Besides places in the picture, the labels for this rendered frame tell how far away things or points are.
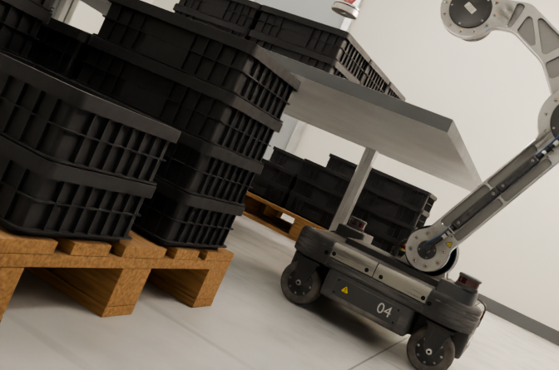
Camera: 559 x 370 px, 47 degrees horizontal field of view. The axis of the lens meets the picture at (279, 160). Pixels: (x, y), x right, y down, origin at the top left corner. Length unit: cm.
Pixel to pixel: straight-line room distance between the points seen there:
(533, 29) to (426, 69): 350
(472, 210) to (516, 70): 364
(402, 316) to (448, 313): 13
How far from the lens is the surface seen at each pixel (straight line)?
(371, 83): 275
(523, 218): 544
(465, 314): 199
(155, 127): 111
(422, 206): 379
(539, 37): 226
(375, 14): 599
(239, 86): 132
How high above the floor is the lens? 40
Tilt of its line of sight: level
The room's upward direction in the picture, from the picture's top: 24 degrees clockwise
